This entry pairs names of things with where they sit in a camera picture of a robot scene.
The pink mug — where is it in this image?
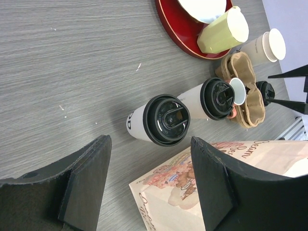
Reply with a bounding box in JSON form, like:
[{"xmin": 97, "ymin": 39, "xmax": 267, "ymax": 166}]
[{"xmin": 227, "ymin": 77, "xmax": 246, "ymax": 119}]

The white paper cup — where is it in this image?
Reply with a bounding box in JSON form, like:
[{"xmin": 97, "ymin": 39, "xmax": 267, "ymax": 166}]
[
  {"xmin": 177, "ymin": 84, "xmax": 209, "ymax": 119},
  {"xmin": 126, "ymin": 104, "xmax": 153, "ymax": 142}
]

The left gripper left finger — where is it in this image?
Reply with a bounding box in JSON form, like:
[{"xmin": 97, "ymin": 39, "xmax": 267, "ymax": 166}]
[{"xmin": 0, "ymin": 135, "xmax": 112, "ymax": 231}]

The paper takeout bag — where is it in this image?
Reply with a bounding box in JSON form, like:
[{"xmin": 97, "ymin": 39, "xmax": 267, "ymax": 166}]
[{"xmin": 129, "ymin": 137, "xmax": 308, "ymax": 231}]

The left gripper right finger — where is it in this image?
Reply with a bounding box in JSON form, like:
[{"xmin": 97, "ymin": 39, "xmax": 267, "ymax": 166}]
[{"xmin": 191, "ymin": 137, "xmax": 308, "ymax": 231}]

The white paper plate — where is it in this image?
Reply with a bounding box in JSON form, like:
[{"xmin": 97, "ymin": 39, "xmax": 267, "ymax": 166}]
[{"xmin": 178, "ymin": 0, "xmax": 227, "ymax": 24}]

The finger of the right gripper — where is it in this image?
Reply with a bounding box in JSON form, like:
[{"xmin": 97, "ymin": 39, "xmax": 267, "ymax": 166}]
[
  {"xmin": 263, "ymin": 98, "xmax": 308, "ymax": 115},
  {"xmin": 268, "ymin": 65, "xmax": 308, "ymax": 93}
]

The black cup lids stack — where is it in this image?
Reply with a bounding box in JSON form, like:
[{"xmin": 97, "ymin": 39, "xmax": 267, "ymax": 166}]
[{"xmin": 256, "ymin": 81, "xmax": 275, "ymax": 106}]

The black cup lid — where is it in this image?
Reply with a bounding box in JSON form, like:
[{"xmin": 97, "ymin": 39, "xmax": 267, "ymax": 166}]
[
  {"xmin": 200, "ymin": 77, "xmax": 235, "ymax": 121},
  {"xmin": 142, "ymin": 94, "xmax": 191, "ymax": 147}
]

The brown cardboard cup carrier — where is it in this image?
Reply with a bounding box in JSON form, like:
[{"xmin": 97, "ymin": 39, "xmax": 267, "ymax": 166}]
[{"xmin": 215, "ymin": 52, "xmax": 265, "ymax": 128}]

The stack of white paper cups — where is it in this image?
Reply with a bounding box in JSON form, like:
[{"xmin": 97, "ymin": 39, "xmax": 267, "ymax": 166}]
[{"xmin": 233, "ymin": 28, "xmax": 286, "ymax": 66}]

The red round tray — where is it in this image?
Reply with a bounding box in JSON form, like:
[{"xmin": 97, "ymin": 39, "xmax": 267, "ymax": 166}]
[{"xmin": 155, "ymin": 0, "xmax": 230, "ymax": 60}]

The aluminium frame rail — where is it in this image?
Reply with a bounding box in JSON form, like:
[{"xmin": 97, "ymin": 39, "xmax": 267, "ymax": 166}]
[{"xmin": 276, "ymin": 117, "xmax": 308, "ymax": 141}]

